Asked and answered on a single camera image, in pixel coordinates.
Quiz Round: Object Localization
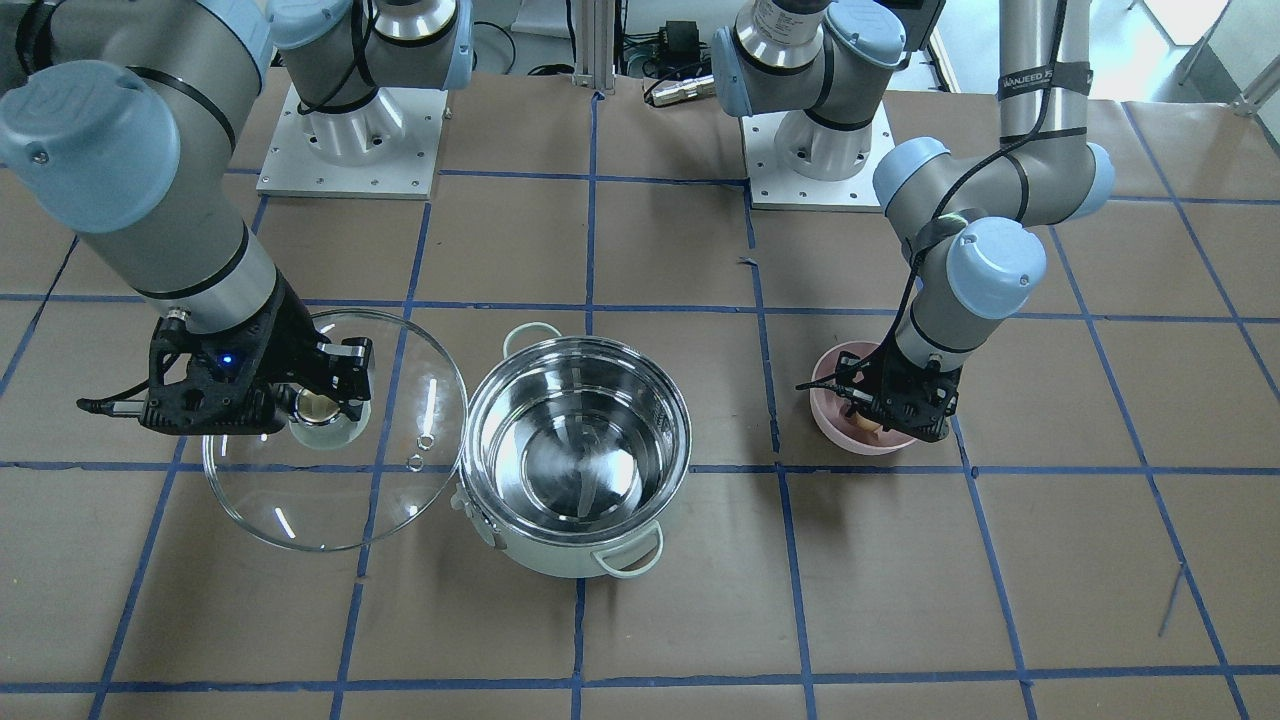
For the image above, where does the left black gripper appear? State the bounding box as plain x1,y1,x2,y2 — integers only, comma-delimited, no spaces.
835,345,963,443

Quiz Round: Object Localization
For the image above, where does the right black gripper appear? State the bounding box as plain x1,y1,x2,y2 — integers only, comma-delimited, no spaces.
140,277,374,436

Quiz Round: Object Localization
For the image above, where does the brown egg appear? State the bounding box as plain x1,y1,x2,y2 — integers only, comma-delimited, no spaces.
852,416,882,434

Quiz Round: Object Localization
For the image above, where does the glass pot lid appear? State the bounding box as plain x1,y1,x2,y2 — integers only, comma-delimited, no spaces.
201,309,468,553

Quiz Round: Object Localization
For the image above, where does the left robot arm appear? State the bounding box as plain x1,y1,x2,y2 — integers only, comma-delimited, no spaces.
710,1,1115,442

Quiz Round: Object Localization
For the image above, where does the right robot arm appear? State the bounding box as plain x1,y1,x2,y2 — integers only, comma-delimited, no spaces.
3,1,472,448

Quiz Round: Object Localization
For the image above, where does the pale green cooking pot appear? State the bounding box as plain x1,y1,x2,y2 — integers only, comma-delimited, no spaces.
451,323,692,579

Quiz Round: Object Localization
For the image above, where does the pink bowl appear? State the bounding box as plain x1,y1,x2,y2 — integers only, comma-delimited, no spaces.
808,343,925,456

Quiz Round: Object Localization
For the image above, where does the silver cylindrical connector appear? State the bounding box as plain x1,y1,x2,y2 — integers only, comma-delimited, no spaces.
645,76,716,108

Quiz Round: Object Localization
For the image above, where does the black power adapter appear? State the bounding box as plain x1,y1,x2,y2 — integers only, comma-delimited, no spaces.
659,20,701,65

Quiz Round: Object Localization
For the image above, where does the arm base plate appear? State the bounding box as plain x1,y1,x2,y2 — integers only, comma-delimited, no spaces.
256,88,451,201
740,105,895,213

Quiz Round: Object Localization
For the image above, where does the aluminium frame post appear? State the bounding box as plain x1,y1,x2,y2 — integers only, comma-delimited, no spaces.
566,1,623,96

